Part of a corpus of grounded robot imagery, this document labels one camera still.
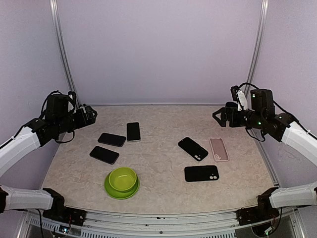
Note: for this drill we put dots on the dark phone lower left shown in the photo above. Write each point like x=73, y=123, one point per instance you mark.
x=104, y=155

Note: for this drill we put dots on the silver edged black phone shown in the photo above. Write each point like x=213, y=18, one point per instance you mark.
x=133, y=132

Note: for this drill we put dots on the right aluminium frame post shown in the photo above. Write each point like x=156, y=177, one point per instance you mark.
x=259, y=38

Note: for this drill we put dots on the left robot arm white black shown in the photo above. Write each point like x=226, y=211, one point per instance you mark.
x=58, y=115

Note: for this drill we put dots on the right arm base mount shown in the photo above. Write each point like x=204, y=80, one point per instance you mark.
x=261, y=212

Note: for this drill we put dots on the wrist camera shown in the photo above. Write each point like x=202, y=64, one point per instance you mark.
x=239, y=97
x=72, y=98

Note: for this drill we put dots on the pink phone case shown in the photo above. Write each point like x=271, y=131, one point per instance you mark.
x=219, y=150

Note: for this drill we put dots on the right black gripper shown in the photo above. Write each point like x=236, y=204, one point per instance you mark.
x=233, y=111

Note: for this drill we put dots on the dark phone upper left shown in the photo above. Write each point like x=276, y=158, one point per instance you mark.
x=112, y=139

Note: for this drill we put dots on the aluminium frame post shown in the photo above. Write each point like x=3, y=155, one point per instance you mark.
x=61, y=45
x=259, y=38

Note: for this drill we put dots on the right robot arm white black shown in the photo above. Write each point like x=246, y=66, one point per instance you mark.
x=259, y=113

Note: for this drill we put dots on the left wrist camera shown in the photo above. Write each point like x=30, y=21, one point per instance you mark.
x=72, y=98

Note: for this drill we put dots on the front aluminium rail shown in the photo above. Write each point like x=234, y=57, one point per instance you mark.
x=223, y=224

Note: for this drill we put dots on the left aluminium frame post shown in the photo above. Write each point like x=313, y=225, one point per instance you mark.
x=61, y=45

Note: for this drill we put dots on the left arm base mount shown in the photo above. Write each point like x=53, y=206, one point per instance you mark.
x=61, y=213

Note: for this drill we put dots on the black phone case horizontal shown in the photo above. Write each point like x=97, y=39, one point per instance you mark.
x=201, y=173

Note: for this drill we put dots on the green bowl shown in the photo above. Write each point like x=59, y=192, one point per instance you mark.
x=122, y=179

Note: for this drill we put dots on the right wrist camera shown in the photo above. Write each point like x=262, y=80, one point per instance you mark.
x=239, y=97

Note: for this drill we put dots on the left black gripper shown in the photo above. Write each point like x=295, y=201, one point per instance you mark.
x=90, y=119

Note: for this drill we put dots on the dark phone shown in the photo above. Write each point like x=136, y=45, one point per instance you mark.
x=112, y=139
x=104, y=155

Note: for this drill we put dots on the black cylinder cup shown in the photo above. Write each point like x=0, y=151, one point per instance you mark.
x=231, y=105

